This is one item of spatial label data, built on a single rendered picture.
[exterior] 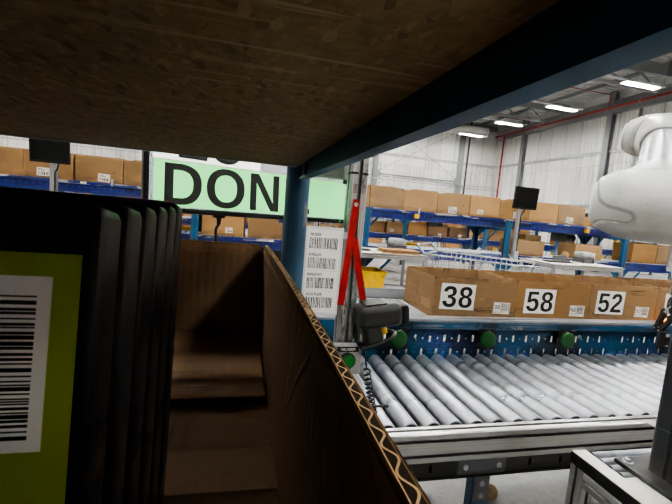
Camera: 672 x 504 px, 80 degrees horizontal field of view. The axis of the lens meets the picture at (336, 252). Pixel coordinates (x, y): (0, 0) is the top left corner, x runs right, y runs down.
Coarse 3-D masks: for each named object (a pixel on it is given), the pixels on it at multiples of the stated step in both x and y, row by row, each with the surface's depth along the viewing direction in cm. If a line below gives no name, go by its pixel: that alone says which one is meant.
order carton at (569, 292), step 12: (504, 276) 202; (516, 276) 204; (528, 276) 206; (540, 276) 207; (552, 276) 203; (528, 288) 172; (540, 288) 174; (552, 288) 175; (564, 288) 177; (576, 288) 178; (588, 288) 180; (516, 300) 172; (564, 300) 177; (576, 300) 179; (588, 300) 181; (516, 312) 172; (564, 312) 178
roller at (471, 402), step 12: (420, 360) 153; (432, 372) 143; (444, 372) 140; (444, 384) 134; (456, 384) 130; (456, 396) 126; (468, 396) 123; (468, 408) 119; (480, 408) 116; (492, 420) 110
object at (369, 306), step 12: (360, 300) 90; (372, 300) 90; (384, 300) 90; (396, 300) 92; (360, 312) 85; (372, 312) 85; (384, 312) 86; (396, 312) 87; (408, 312) 88; (360, 324) 86; (372, 324) 86; (384, 324) 86; (396, 324) 87; (372, 336) 88; (360, 348) 88
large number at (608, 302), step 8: (600, 296) 182; (608, 296) 183; (616, 296) 184; (624, 296) 185; (600, 304) 182; (608, 304) 183; (616, 304) 184; (600, 312) 183; (608, 312) 184; (616, 312) 185
